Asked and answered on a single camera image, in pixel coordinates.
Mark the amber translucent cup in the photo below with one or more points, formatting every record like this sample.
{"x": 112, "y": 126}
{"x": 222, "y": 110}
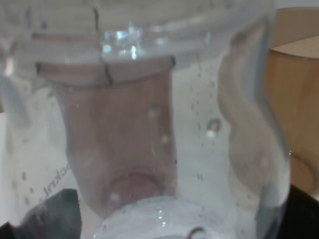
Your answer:
{"x": 292, "y": 82}

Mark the pink translucent cup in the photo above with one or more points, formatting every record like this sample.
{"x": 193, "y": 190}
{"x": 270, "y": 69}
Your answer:
{"x": 118, "y": 120}

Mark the clear plastic water bottle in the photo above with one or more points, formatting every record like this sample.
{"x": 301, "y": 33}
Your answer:
{"x": 233, "y": 172}

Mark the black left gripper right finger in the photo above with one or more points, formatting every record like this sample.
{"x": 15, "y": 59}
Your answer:
{"x": 302, "y": 216}

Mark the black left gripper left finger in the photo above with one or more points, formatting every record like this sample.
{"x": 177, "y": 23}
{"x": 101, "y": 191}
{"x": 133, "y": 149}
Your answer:
{"x": 57, "y": 217}

